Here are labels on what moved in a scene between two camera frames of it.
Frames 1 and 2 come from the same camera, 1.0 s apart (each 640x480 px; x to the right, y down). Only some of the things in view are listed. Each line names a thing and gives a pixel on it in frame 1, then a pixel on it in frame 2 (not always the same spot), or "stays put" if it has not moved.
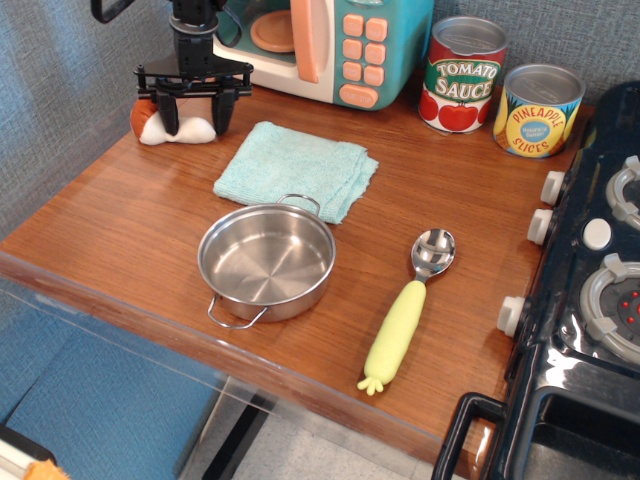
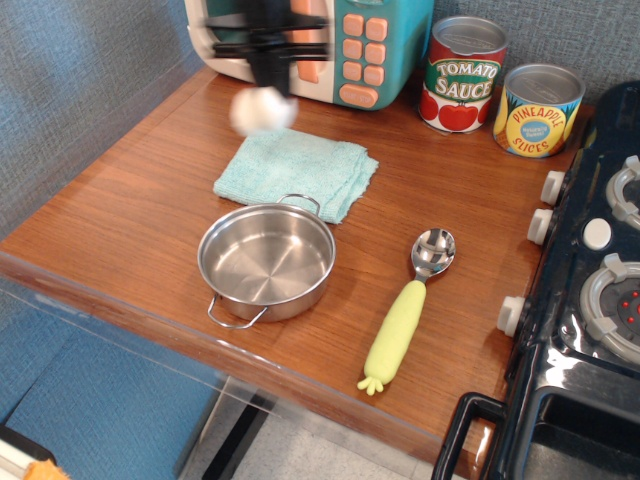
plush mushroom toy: x=148 y=126 → x=258 y=109
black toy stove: x=571 y=408 stays put
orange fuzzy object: x=44 y=470 stays put
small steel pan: x=270 y=258 stays put
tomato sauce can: x=462 y=72 stays put
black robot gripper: x=194 y=70 → x=274 y=37
